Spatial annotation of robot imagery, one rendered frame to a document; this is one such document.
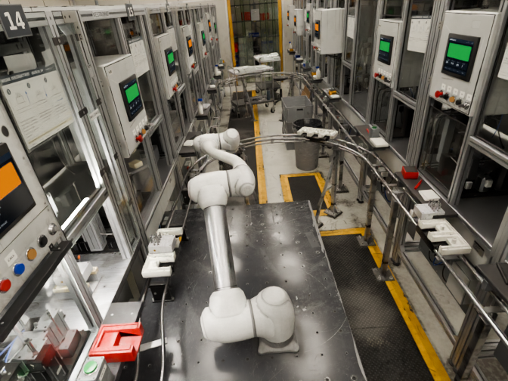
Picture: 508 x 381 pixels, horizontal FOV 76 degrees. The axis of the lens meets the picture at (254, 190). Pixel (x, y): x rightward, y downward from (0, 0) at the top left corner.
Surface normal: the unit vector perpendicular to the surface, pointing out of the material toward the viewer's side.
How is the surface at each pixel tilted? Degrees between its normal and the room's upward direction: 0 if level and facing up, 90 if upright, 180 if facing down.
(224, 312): 39
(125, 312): 0
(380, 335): 0
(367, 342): 0
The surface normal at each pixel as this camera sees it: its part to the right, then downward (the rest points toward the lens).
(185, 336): -0.07, -0.86
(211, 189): 0.07, -0.22
